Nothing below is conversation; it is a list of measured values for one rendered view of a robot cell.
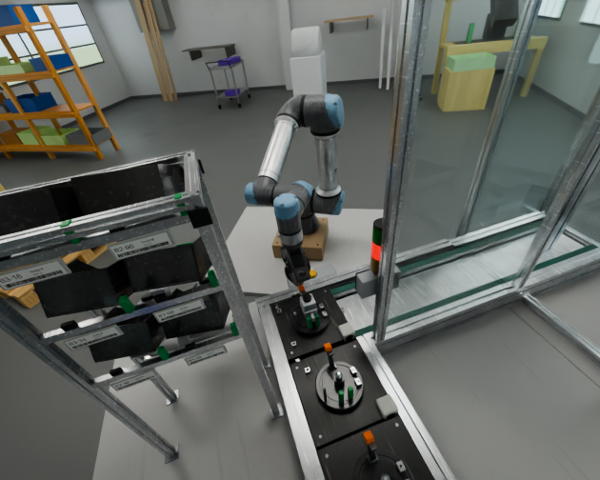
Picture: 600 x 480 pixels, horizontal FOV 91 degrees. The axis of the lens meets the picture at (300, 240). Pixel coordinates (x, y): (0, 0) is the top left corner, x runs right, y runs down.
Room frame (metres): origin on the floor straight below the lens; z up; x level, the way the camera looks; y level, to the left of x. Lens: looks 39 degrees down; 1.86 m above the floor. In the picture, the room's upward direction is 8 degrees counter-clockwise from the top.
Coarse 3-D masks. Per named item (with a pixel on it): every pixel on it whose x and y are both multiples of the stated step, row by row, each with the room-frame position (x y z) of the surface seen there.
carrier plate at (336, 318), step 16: (288, 304) 0.72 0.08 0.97; (336, 304) 0.69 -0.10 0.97; (288, 320) 0.65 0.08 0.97; (336, 320) 0.62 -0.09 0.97; (288, 336) 0.58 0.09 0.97; (304, 336) 0.57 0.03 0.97; (320, 336) 0.57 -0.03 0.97; (336, 336) 0.56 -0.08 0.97; (288, 352) 0.52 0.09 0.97; (304, 352) 0.51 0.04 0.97
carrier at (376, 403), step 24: (312, 360) 0.48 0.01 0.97; (336, 360) 0.47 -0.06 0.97; (360, 360) 0.46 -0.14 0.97; (312, 384) 0.41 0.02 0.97; (336, 384) 0.38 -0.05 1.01; (360, 384) 0.38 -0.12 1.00; (312, 408) 0.34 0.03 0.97; (336, 408) 0.33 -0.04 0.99; (360, 408) 0.33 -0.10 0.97; (384, 408) 0.31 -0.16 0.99; (312, 432) 0.28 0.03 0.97; (336, 432) 0.28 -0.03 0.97
